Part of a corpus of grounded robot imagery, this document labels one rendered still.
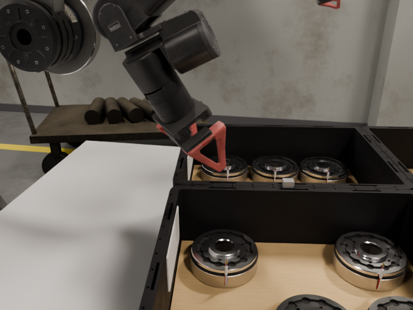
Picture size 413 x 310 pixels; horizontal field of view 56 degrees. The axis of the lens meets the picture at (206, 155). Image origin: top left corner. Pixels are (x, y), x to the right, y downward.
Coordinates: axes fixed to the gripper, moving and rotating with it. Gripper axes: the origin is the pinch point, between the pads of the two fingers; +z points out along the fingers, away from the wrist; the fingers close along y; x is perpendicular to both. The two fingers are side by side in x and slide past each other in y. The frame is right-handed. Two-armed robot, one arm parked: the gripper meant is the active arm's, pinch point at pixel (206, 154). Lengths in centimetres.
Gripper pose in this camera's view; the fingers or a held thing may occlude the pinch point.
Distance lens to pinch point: 63.4
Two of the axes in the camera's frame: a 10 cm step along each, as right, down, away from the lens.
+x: -7.8, 6.1, -1.4
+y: -4.3, -3.4, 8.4
